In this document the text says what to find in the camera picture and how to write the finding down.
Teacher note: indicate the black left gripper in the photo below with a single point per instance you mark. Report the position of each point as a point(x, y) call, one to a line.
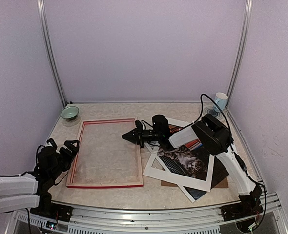
point(70, 155)

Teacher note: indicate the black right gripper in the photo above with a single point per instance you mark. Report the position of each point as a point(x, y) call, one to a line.
point(133, 137)

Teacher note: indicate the white mat board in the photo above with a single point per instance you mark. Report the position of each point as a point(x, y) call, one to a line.
point(180, 165)

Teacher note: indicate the cat and books photo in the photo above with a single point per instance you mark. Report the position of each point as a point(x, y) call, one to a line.
point(192, 194)

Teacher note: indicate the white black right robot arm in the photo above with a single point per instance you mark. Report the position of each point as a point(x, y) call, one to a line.
point(216, 138)

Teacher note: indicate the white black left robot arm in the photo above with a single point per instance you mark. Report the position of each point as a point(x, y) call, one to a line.
point(30, 190)

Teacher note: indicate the green ceramic bowl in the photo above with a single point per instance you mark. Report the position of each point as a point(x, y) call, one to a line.
point(70, 113)

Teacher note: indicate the round swirl pattern plate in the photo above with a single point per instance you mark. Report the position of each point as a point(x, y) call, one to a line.
point(210, 108)

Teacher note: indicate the light blue ceramic mug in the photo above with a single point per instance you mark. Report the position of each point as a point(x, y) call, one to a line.
point(221, 100)

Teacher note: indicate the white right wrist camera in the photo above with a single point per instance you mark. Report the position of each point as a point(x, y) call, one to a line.
point(140, 125)

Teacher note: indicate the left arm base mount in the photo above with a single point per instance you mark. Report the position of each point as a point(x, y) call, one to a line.
point(48, 209)

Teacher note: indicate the brown frame backing board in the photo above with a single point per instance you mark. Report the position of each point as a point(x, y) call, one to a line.
point(219, 179)

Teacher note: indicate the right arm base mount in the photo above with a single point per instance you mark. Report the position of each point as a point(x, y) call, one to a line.
point(248, 205)

